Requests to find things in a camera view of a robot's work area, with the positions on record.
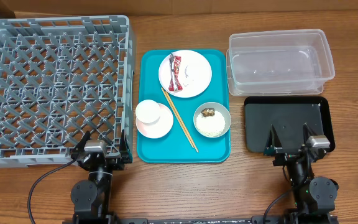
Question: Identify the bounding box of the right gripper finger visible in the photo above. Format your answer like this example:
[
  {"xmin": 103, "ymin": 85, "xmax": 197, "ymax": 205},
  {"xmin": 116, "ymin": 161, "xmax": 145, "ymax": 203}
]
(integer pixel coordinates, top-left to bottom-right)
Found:
[
  {"xmin": 265, "ymin": 124, "xmax": 282, "ymax": 148},
  {"xmin": 303, "ymin": 123, "xmax": 316, "ymax": 147}
]

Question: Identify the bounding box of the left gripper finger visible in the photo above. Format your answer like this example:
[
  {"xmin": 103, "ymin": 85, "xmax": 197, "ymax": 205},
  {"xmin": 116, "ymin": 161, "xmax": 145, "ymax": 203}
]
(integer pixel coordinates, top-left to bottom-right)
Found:
[
  {"xmin": 75, "ymin": 131, "xmax": 91, "ymax": 150},
  {"xmin": 119, "ymin": 129, "xmax": 130, "ymax": 156}
]

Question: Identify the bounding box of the pink small bowl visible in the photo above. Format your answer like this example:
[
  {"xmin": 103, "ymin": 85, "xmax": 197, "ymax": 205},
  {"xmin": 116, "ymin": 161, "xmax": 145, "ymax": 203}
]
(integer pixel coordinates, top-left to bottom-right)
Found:
[{"xmin": 135, "ymin": 103, "xmax": 173, "ymax": 139}]

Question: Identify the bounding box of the white cup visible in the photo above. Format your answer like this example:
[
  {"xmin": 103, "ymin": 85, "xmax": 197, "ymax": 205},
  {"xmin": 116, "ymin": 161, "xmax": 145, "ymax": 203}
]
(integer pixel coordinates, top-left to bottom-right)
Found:
[{"xmin": 135, "ymin": 100, "xmax": 160, "ymax": 124}]

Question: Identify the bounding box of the white rice pile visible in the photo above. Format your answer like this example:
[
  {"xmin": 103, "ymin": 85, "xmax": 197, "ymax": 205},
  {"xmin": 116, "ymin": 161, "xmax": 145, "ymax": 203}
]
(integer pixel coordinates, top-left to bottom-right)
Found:
[{"xmin": 196, "ymin": 110, "xmax": 226, "ymax": 138}]

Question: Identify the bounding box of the grey bowl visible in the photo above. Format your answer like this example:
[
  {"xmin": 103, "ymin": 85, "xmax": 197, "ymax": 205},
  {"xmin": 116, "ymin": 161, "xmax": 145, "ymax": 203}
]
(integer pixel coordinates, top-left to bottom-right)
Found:
[{"xmin": 193, "ymin": 102, "xmax": 231, "ymax": 138}]

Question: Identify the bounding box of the wooden chopstick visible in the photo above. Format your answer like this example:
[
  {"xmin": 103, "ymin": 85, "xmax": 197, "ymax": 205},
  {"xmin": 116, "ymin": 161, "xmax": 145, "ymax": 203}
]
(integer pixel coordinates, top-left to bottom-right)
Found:
[
  {"xmin": 160, "ymin": 87, "xmax": 198, "ymax": 154},
  {"xmin": 162, "ymin": 87, "xmax": 200, "ymax": 154}
]

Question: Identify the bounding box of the brown food scrap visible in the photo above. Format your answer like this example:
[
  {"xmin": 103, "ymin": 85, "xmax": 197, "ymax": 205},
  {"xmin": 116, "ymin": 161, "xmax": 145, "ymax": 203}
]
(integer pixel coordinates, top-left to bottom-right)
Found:
[{"xmin": 201, "ymin": 108, "xmax": 215, "ymax": 117}]

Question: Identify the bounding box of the red snack wrapper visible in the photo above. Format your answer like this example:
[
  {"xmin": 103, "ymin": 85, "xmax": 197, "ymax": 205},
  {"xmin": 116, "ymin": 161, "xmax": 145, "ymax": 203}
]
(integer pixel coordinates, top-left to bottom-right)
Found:
[{"xmin": 168, "ymin": 54, "xmax": 183, "ymax": 91}]

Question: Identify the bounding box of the white tissue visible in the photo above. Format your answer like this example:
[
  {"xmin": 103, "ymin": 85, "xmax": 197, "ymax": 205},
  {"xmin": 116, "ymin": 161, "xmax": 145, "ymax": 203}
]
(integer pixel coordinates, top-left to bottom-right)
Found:
[{"xmin": 184, "ymin": 65, "xmax": 194, "ymax": 87}]

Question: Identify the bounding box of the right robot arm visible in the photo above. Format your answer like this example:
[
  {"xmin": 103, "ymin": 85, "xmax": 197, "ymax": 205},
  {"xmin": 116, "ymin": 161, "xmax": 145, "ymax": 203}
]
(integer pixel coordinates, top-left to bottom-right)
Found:
[{"xmin": 261, "ymin": 123, "xmax": 339, "ymax": 224}]

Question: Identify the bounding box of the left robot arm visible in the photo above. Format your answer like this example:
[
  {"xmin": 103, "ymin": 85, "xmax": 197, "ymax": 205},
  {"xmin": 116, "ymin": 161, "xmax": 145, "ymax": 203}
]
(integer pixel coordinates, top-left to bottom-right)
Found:
[{"xmin": 71, "ymin": 131, "xmax": 132, "ymax": 224}]

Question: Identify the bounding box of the grey dishwasher rack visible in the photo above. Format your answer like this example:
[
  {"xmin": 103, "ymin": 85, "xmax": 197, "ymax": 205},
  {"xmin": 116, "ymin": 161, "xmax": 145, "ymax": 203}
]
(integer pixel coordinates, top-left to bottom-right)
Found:
[{"xmin": 0, "ymin": 15, "xmax": 135, "ymax": 168}]

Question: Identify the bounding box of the black tray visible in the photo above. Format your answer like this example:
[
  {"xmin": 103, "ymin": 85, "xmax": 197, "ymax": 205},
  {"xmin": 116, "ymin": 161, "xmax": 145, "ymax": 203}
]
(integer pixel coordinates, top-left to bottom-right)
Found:
[{"xmin": 244, "ymin": 96, "xmax": 336, "ymax": 153}]

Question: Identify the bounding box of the teal plastic tray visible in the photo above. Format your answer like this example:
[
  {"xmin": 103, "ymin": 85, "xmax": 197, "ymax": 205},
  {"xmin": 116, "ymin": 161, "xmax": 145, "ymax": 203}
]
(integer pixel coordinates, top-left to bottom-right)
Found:
[{"xmin": 137, "ymin": 49, "xmax": 231, "ymax": 163}]

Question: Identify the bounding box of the clear plastic bin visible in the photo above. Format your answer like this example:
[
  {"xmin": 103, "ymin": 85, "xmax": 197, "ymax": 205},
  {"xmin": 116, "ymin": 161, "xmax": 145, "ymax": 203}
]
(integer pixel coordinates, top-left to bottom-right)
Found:
[{"xmin": 226, "ymin": 29, "xmax": 335, "ymax": 96}]

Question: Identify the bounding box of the large white plate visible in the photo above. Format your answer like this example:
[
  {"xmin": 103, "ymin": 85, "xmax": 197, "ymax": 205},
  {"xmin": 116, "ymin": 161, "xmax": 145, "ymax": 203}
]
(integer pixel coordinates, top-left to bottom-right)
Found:
[{"xmin": 158, "ymin": 50, "xmax": 212, "ymax": 98}]

